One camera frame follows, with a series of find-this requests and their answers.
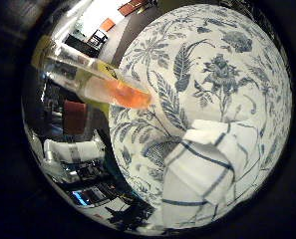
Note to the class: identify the white cloth with blue checks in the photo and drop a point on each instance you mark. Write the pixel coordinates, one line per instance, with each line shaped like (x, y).
(200, 172)

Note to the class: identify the yellow-green chair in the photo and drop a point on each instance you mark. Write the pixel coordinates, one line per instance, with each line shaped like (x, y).
(101, 109)

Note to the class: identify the red-brown box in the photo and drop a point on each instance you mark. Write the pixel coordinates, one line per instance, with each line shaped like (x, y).
(75, 117)

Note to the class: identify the blue floral white tablecloth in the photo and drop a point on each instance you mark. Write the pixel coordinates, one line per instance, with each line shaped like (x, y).
(204, 66)

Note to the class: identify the black shelf unit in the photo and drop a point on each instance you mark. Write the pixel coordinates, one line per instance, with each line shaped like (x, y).
(82, 46)

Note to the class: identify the small orange wall panel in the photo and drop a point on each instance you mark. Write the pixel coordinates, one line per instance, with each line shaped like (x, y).
(107, 25)

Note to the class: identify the long orange-brown wall panel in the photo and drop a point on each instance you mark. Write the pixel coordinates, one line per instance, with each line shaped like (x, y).
(131, 6)

